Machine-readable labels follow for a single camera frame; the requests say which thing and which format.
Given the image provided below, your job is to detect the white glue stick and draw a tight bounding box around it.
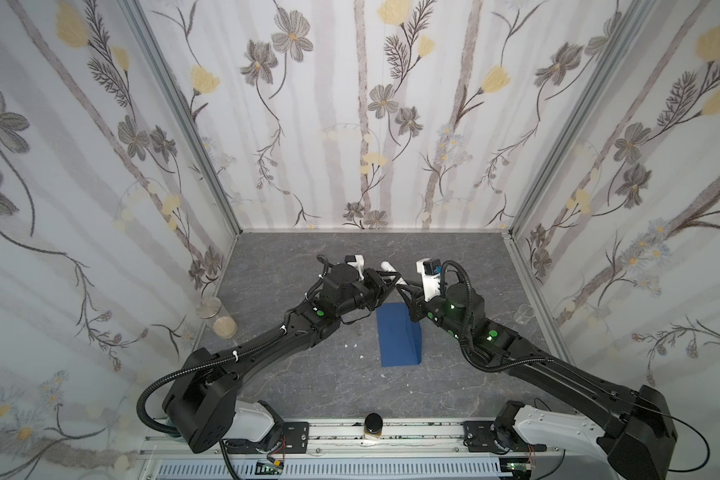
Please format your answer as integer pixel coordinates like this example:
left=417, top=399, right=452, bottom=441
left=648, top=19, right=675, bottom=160
left=380, top=261, right=407, bottom=285

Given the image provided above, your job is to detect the dark blue envelope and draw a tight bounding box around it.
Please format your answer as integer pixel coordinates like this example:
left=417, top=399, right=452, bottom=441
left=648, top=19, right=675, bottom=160
left=376, top=303, right=422, bottom=368

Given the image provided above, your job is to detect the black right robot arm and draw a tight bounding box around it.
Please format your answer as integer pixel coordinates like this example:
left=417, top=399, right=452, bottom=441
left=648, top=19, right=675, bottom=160
left=397, top=282, right=678, bottom=479

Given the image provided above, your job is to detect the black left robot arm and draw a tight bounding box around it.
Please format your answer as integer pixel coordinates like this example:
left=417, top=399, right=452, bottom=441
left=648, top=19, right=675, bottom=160
left=136, top=263, right=402, bottom=453

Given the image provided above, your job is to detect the clear glass cup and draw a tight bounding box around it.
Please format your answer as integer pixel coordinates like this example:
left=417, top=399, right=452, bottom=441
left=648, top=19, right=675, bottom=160
left=513, top=304, right=536, bottom=325

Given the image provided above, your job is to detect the glass jar with cork lid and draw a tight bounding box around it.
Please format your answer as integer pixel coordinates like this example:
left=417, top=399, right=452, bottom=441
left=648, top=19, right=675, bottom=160
left=195, top=296, right=238, bottom=340

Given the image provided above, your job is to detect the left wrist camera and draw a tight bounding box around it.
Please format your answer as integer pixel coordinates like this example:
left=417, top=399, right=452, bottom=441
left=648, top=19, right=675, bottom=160
left=344, top=254, right=365, bottom=280

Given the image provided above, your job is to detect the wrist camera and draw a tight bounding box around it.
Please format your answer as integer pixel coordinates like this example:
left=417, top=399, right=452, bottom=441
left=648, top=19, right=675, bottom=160
left=416, top=258, right=442, bottom=302
left=344, top=254, right=365, bottom=280

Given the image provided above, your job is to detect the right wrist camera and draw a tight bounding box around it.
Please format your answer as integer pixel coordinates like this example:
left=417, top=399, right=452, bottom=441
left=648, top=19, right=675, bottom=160
left=416, top=258, right=442, bottom=302

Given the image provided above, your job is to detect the black cylinder on rail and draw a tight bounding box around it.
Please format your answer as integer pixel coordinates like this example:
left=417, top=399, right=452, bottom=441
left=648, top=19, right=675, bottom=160
left=363, top=412, right=384, bottom=440

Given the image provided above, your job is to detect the aluminium mounting rail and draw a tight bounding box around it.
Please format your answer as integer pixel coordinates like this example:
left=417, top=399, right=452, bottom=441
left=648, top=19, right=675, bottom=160
left=137, top=416, right=631, bottom=460

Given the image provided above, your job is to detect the black corrugated cable hose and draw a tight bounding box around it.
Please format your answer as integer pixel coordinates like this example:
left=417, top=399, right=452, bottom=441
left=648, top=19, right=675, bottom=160
left=135, top=347, right=289, bottom=436

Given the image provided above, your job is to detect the white perforated cable duct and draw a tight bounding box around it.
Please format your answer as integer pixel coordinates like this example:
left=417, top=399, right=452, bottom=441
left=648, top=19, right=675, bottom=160
left=151, top=458, right=512, bottom=479

